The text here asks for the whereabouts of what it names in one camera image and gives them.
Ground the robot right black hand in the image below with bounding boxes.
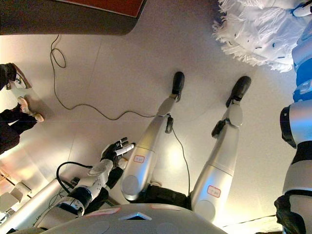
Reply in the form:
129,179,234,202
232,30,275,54
292,0,312,18

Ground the robot left black hand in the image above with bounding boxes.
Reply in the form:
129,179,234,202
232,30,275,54
100,137,136,169

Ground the white fringed pillow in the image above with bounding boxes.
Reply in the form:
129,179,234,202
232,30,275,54
212,0,312,74

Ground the robot left silver leg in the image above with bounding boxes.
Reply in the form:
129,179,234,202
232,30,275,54
120,71,185,202

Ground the robot silver leg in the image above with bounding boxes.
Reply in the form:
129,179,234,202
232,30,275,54
191,76,252,226
120,71,185,202

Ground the robot grey torso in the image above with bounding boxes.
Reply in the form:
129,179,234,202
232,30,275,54
14,203,230,234

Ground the person beige shoe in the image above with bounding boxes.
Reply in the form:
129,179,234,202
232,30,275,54
17,96,45,123
6,62,33,91

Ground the silver metal pole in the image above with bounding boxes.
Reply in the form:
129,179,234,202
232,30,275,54
0,177,72,234

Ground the person black trouser leg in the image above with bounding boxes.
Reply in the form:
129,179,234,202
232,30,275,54
0,63,18,91
0,108,38,156

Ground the robot right silver leg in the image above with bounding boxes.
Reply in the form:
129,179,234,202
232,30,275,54
191,76,252,226

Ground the white box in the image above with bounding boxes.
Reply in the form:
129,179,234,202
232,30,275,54
0,181,33,220

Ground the dark wooden desk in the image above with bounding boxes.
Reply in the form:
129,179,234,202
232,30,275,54
0,0,148,37

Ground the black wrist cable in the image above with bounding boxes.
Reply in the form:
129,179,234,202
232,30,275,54
56,161,94,196

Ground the black floor cable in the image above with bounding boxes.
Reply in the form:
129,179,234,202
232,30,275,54
49,34,191,196

